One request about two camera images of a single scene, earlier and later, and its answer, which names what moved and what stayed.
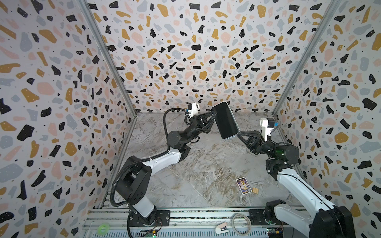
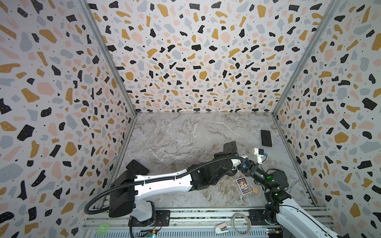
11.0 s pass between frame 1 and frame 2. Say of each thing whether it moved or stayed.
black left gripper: moved
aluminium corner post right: stayed
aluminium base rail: stayed
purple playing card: stayed
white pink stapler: stayed
